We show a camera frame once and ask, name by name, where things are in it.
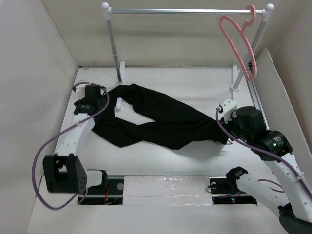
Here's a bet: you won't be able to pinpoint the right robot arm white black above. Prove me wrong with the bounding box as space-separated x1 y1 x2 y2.
216 101 312 234

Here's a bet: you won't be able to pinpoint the pink plastic hanger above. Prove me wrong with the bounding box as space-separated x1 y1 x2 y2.
219 4 259 81

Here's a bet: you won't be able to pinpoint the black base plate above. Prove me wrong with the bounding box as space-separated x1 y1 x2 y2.
77 175 124 205
206 176 257 205

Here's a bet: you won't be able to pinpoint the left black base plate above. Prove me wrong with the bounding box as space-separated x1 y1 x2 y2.
77 175 124 205

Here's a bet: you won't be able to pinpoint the white metal clothes rack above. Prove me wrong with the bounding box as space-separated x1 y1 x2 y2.
99 0 277 103

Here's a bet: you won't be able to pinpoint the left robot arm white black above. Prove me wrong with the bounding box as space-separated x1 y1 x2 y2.
42 83 109 194

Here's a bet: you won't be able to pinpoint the aluminium rail right side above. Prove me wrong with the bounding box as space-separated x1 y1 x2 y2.
246 81 269 129

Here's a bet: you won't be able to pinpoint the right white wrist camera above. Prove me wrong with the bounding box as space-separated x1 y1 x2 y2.
219 97 237 124

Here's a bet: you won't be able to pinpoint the black trousers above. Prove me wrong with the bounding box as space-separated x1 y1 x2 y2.
92 84 228 150

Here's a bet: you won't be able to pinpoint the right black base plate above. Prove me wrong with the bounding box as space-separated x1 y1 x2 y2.
206 176 257 205

